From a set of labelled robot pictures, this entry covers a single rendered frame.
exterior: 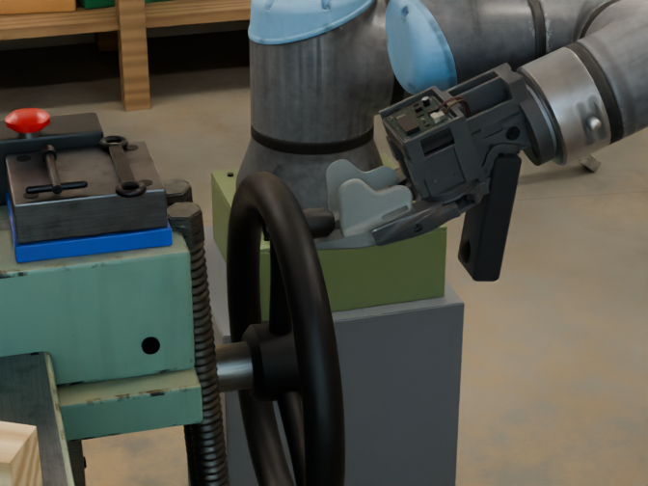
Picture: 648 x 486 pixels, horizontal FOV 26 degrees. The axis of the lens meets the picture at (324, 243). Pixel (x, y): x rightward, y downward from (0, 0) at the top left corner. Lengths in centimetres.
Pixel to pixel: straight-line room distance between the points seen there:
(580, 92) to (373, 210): 19
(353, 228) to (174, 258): 26
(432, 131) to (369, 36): 53
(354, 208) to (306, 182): 53
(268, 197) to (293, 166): 66
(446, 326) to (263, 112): 34
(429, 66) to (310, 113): 43
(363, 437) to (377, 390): 7
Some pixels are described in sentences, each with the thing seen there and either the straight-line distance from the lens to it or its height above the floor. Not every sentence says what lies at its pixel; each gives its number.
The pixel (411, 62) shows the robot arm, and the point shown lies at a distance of 122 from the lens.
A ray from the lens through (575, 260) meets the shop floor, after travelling 307.
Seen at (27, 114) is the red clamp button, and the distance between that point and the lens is 97.
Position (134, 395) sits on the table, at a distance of 93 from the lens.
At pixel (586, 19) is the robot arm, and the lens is 125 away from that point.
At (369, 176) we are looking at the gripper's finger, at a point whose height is 90.
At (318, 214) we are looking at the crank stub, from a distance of 113.
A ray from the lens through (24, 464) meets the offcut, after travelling 76.
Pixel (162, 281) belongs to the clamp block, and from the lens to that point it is 91.
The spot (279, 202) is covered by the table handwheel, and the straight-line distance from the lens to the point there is 99.
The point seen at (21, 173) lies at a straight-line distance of 94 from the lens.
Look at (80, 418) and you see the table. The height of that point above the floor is 86.
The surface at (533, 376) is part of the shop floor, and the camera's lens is 263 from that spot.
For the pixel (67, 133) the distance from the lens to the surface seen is 97.
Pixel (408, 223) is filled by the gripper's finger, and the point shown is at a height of 88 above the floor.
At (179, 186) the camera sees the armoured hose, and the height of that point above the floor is 97.
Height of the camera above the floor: 136
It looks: 26 degrees down
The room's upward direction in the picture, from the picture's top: straight up
